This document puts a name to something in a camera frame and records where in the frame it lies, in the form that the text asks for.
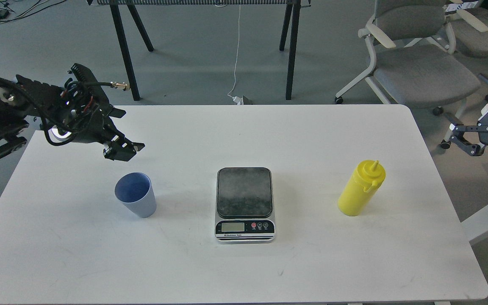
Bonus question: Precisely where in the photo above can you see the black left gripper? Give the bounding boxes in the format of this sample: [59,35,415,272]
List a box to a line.
[16,64,145,162]

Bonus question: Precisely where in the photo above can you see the blue ribbed plastic cup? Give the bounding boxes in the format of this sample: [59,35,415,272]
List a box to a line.
[114,172,157,218]

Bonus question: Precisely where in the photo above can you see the yellow squeeze bottle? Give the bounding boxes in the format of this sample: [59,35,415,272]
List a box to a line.
[337,160,387,216]

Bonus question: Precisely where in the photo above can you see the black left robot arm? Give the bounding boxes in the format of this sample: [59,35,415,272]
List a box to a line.
[0,63,145,161]

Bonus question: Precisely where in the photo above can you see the digital kitchen scale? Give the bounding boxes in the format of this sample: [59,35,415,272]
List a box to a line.
[214,167,276,244]

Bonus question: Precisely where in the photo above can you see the grey office chair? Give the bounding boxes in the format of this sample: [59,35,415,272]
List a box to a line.
[334,0,482,150]
[445,0,488,58]

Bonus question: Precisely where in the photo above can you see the white hanging cable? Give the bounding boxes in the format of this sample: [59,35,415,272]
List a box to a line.
[227,4,244,105]

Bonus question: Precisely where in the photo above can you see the black metal table frame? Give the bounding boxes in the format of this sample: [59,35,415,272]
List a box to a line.
[87,0,311,102]

